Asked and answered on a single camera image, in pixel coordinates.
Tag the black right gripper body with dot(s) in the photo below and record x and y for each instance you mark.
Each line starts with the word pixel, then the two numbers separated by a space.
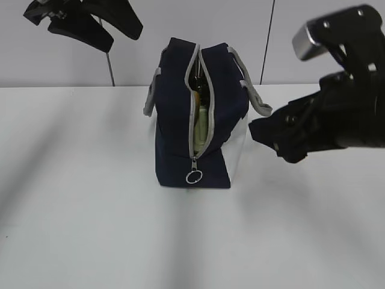
pixel 348 111

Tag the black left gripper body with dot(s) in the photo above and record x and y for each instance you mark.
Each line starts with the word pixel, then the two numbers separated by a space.
pixel 38 10

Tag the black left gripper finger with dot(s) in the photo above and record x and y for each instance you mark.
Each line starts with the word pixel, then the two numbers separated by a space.
pixel 118 13
pixel 82 27

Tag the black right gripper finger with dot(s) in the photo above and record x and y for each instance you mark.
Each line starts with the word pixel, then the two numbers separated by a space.
pixel 288 135

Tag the navy white lunch bag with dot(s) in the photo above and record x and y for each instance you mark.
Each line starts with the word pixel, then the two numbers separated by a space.
pixel 225 87

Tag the green lid glass food container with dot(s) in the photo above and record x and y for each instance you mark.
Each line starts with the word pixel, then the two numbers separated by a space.
pixel 201 128

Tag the yellow banana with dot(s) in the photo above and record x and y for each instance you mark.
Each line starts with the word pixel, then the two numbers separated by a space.
pixel 197 99

